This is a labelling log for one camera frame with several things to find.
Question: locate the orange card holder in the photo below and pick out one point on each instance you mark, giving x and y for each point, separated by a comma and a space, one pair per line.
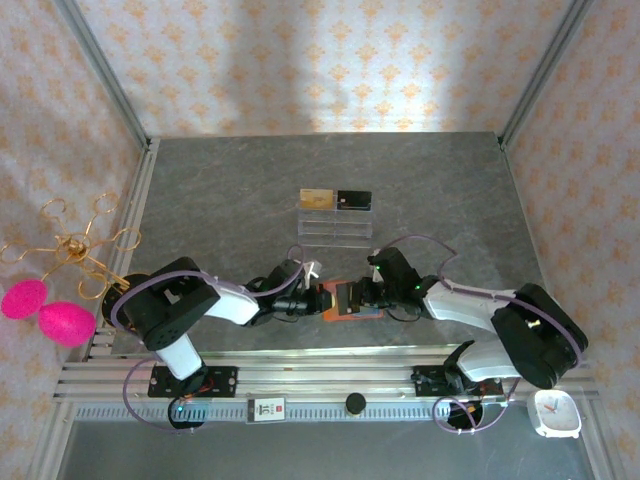
330, 316

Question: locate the dark brown credit card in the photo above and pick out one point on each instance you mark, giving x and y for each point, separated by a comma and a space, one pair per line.
345, 300

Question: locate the black credit card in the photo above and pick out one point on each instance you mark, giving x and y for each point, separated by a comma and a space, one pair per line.
355, 199

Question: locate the gold credit card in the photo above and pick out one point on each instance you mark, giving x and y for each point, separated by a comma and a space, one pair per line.
316, 199

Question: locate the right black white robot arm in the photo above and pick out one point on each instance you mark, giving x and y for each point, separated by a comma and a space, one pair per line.
465, 305

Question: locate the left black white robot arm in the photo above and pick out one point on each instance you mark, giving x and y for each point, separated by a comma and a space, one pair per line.
165, 305

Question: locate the clear acrylic card stand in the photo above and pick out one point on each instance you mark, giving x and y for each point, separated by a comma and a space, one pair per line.
330, 232

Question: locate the black round knob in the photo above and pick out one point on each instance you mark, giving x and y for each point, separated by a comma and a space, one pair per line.
355, 403

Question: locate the white label tag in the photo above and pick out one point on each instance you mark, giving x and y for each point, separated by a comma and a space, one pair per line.
266, 410

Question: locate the white alarm clock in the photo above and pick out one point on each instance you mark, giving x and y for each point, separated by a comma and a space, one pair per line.
555, 415

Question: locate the pink fuzzy ball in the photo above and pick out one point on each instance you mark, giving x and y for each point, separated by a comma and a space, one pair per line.
67, 324
24, 299

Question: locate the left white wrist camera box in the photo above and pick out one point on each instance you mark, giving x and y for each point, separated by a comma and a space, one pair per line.
312, 270

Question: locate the aluminium rail frame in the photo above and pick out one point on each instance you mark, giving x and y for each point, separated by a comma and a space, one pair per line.
325, 372

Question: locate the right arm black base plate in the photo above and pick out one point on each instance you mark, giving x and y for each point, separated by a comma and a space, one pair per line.
425, 380

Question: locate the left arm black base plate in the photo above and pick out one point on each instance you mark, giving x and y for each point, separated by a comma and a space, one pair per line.
225, 382

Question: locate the aluminium side rail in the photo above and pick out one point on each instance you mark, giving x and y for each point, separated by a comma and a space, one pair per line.
141, 185

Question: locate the aluminium frame post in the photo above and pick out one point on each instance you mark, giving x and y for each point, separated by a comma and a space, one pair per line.
105, 70
544, 70

